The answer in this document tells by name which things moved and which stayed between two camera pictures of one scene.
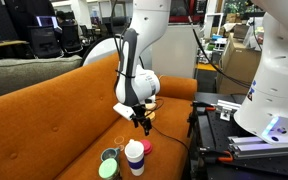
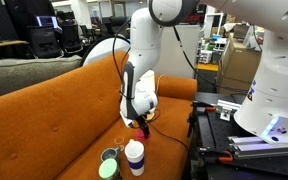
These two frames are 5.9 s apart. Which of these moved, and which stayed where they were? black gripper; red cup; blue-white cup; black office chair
Moved: red cup
Stayed: black office chair; black gripper; blue-white cup
